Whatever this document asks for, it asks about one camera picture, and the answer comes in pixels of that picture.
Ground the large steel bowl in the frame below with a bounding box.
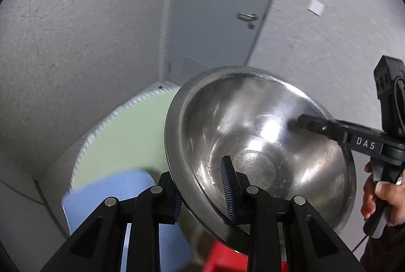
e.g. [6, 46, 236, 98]
[164, 66, 356, 253]

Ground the person's right hand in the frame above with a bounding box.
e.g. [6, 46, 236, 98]
[360, 179, 405, 227]

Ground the red plastic basin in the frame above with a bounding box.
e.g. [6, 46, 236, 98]
[202, 240, 289, 272]

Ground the green round tablecloth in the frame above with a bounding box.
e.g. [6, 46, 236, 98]
[70, 87, 178, 190]

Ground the grey door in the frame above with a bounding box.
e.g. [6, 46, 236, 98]
[168, 0, 272, 85]

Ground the black cable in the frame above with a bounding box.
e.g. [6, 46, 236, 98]
[351, 233, 371, 254]

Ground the white wall switch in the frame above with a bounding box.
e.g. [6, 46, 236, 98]
[308, 0, 325, 17]

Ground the metal door handle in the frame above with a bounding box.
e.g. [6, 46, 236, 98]
[237, 12, 259, 22]

